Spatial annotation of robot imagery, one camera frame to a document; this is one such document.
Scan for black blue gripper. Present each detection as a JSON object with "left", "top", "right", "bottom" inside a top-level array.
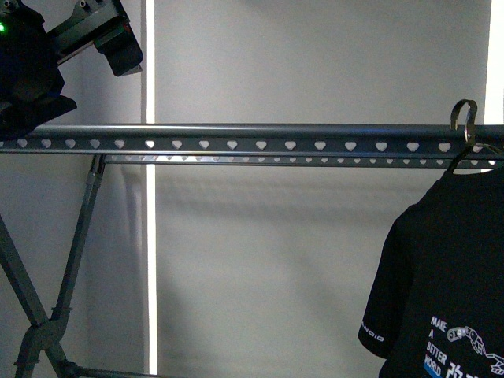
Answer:
[{"left": 48, "top": 1, "right": 143, "bottom": 77}]

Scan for metal clothes hanger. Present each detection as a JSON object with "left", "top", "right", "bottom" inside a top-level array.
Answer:
[{"left": 446, "top": 98, "right": 503, "bottom": 174}]

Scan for black printed t-shirt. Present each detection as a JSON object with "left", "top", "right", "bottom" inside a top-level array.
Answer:
[{"left": 358, "top": 169, "right": 503, "bottom": 377}]

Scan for grey rack crossed legs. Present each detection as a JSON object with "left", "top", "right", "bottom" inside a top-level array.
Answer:
[{"left": 1, "top": 154, "right": 158, "bottom": 374}]

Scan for grey perforated rack front rail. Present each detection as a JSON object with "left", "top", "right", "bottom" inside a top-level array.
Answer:
[{"left": 0, "top": 123, "right": 504, "bottom": 157}]

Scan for grey perforated rack rail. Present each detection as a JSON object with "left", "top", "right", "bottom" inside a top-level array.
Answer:
[
  {"left": 102, "top": 154, "right": 504, "bottom": 170},
  {"left": 0, "top": 123, "right": 504, "bottom": 157}
]

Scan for grey perforated rack rear rail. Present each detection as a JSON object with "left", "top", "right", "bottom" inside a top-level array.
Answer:
[{"left": 102, "top": 154, "right": 504, "bottom": 170}]

